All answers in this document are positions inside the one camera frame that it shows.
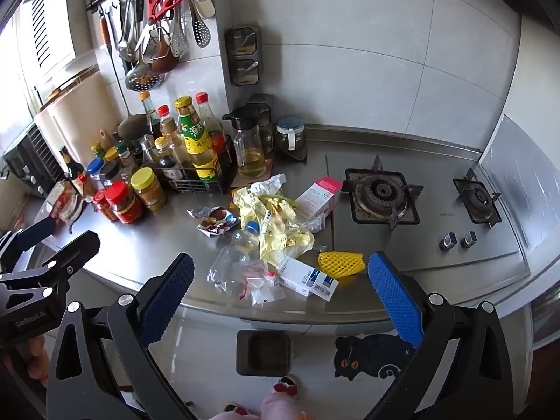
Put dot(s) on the red white snack bag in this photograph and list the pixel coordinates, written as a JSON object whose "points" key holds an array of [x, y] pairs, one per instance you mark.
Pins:
{"points": [[63, 203]]}

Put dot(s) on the clear plastic bag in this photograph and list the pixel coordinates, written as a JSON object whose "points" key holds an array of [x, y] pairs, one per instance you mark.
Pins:
{"points": [[258, 291]]}

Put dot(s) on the yellow foam fruit net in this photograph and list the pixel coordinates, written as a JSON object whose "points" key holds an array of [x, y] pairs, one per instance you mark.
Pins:
{"points": [[341, 264]]}

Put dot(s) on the white blue small box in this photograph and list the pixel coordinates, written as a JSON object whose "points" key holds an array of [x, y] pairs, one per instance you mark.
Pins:
{"points": [[306, 278]]}

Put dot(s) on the person's left hand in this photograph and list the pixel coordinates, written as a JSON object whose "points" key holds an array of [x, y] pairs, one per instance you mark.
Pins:
{"points": [[30, 358]]}

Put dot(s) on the white crumpled plastic wrap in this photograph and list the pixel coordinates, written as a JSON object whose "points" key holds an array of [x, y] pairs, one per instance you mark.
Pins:
{"points": [[269, 183]]}

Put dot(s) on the white cutting board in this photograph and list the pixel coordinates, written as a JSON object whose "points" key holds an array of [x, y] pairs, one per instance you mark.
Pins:
{"points": [[83, 113]]}

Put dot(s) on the short red cap bottle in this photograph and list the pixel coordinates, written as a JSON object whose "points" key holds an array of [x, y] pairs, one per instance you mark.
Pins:
{"points": [[168, 129]]}

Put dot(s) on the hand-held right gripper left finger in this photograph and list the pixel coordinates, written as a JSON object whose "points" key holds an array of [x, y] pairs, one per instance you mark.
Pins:
{"points": [[168, 297]]}

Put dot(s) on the pink fleece pants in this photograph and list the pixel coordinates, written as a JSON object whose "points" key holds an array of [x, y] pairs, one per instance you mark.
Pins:
{"points": [[282, 409]]}

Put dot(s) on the tall red cap sauce bottle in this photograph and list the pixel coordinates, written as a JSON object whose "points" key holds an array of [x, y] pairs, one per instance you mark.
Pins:
{"points": [[210, 120]]}

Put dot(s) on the clear bottle with blue cap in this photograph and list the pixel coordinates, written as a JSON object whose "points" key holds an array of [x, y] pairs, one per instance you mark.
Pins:
{"points": [[238, 249]]}

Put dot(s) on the white base cabinet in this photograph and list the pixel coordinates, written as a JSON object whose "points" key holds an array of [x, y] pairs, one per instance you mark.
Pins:
{"points": [[306, 319]]}

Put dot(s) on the red scissors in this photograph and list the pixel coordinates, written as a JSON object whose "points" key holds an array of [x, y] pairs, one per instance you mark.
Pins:
{"points": [[155, 2]]}

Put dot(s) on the yellow printed plastic bag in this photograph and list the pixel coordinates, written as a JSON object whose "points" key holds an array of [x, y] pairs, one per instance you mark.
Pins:
{"points": [[280, 236]]}

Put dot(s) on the steel tongs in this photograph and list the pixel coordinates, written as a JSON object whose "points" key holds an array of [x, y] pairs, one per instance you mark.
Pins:
{"points": [[127, 30]]}

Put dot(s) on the glass oil dispenser black lid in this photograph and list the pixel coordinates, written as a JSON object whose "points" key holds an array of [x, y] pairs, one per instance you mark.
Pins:
{"points": [[247, 153]]}

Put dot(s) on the small red chili jar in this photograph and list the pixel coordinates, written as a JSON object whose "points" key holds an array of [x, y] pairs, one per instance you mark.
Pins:
{"points": [[103, 208]]}

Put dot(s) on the dark counter seasoning box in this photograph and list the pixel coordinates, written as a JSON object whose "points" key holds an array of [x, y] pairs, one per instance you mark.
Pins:
{"points": [[264, 109]]}

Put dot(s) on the yellow lid sauce jar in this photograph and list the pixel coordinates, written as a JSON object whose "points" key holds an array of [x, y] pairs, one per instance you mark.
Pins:
{"points": [[148, 190]]}

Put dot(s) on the large steel slotted ladle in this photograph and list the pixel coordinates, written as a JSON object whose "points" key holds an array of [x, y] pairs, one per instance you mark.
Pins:
{"points": [[142, 79]]}

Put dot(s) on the silver stove knob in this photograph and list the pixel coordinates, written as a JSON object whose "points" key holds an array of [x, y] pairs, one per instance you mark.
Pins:
{"points": [[448, 240], [470, 239]]}

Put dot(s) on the glass jar with blue lid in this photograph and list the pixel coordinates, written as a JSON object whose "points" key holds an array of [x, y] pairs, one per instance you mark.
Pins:
{"points": [[291, 140]]}

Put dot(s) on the cluster of small spice jars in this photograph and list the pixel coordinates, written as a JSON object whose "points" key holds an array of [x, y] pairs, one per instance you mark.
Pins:
{"points": [[111, 168]]}

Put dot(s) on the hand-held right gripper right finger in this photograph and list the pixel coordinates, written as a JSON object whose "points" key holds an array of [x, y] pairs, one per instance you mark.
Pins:
{"points": [[396, 299]]}

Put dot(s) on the pink white carton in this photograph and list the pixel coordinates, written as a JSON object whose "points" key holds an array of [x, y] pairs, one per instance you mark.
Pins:
{"points": [[317, 197]]}

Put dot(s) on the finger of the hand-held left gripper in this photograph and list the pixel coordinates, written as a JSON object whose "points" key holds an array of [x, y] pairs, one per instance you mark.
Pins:
{"points": [[74, 249], [37, 232]]}

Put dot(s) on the dark wall seasoning box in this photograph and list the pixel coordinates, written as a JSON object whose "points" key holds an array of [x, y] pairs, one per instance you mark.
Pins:
{"points": [[244, 72], [243, 40]]}

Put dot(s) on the dark grey square bin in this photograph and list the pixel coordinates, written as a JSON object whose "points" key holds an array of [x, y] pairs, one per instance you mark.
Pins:
{"points": [[264, 352]]}

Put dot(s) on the aluminium foil splash guard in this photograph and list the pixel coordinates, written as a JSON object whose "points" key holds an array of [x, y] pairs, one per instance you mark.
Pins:
{"points": [[520, 183]]}

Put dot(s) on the silver red snack wrapper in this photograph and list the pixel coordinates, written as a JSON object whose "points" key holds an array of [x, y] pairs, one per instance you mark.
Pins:
{"points": [[214, 221]]}

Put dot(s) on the small black gas burner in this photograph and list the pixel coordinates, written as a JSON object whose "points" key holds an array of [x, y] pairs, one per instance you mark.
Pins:
{"points": [[477, 199]]}

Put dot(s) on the black cat floor mat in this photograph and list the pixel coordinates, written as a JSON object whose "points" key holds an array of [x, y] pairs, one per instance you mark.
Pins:
{"points": [[372, 358]]}

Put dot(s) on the red white slipper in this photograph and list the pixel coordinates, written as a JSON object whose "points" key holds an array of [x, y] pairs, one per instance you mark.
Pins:
{"points": [[286, 386]]}

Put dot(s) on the dark bottle with red label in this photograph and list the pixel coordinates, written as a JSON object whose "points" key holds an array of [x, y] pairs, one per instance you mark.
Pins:
{"points": [[74, 170]]}

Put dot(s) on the large red lid chili jar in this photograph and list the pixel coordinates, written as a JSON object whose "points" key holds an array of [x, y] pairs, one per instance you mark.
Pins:
{"points": [[124, 203]]}

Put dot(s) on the brown ladle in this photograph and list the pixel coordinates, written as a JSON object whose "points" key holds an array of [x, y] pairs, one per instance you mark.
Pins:
{"points": [[164, 62]]}

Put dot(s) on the large black gas burner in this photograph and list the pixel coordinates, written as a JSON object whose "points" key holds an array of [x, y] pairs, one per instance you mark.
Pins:
{"points": [[380, 192]]}

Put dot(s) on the small steel slotted spoon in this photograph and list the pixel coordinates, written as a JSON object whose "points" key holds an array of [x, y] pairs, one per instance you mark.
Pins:
{"points": [[201, 35]]}

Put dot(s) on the black slotted spatula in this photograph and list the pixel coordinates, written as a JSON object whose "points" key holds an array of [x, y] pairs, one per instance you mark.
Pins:
{"points": [[177, 46]]}

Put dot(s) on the black toaster oven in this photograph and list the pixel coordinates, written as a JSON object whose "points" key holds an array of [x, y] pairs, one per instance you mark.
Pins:
{"points": [[30, 162]]}

